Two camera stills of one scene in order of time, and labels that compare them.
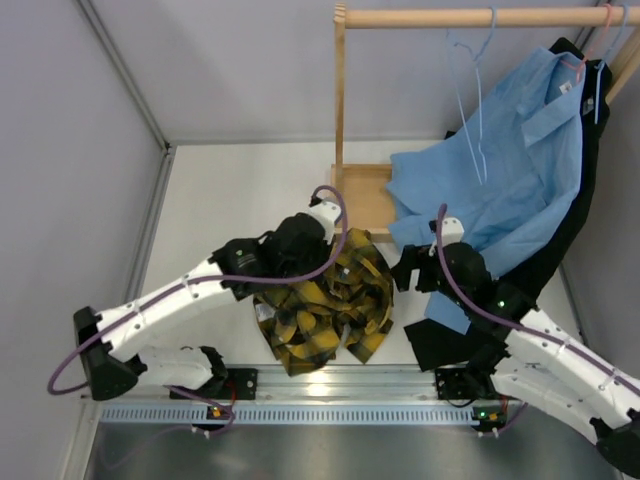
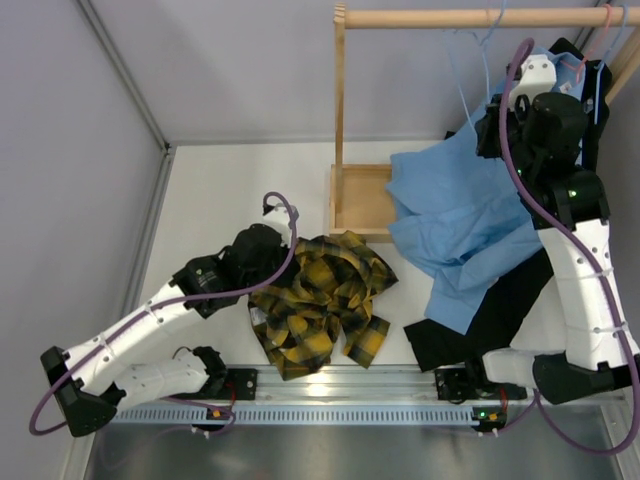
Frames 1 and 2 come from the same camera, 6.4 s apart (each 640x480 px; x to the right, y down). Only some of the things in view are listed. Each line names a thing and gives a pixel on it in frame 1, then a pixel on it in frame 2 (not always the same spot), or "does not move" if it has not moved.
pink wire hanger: x=580 y=66 does not move
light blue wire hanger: x=479 y=99 -> x=483 y=44
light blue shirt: x=508 y=173 does not move
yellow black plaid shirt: x=304 y=323 does not move
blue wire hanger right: x=600 y=65 does not move
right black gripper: x=418 y=258 -> x=485 y=129
